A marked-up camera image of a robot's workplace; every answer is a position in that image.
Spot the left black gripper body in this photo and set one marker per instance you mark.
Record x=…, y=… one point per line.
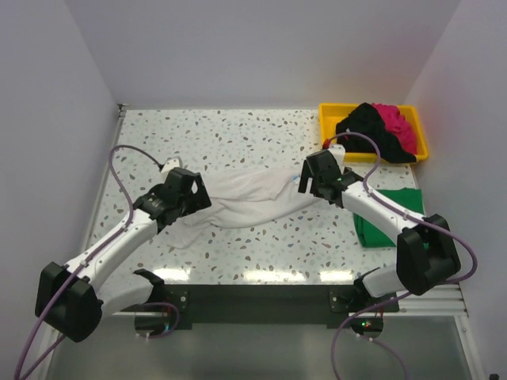
x=194, y=201

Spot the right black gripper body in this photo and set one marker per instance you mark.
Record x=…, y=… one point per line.
x=345, y=170

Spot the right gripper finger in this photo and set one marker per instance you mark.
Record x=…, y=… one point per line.
x=320, y=190
x=306, y=180

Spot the white t shirt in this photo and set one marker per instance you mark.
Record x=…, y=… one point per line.
x=242, y=198

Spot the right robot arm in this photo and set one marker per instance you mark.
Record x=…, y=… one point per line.
x=426, y=254

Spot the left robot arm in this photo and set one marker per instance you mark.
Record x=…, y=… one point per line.
x=67, y=296

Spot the black t shirt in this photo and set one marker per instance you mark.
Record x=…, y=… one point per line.
x=365, y=120

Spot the folded green t shirt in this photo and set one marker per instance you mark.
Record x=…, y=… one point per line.
x=369, y=236

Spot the pink t shirt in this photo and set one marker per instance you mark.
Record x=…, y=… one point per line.
x=397, y=125

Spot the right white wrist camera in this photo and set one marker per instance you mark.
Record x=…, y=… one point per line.
x=338, y=151

